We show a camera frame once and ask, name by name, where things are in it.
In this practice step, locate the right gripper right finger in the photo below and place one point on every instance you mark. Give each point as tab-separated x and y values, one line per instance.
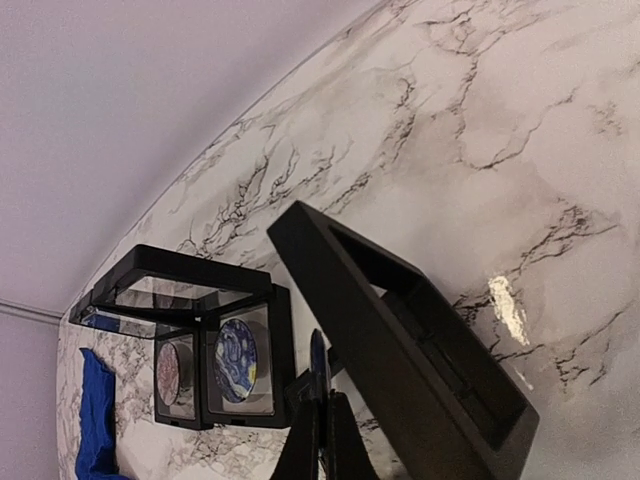
347	457

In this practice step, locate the blue printed t-shirt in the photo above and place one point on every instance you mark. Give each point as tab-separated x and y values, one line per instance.
96	457

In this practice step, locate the black wire frame cube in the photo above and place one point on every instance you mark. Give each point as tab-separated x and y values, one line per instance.
157	319

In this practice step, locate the pink round brooch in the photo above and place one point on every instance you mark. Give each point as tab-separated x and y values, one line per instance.
168	374

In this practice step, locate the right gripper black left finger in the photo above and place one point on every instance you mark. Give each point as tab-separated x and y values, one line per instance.
299	458

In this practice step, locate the blue white round brooch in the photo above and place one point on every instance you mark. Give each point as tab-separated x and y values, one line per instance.
319	367

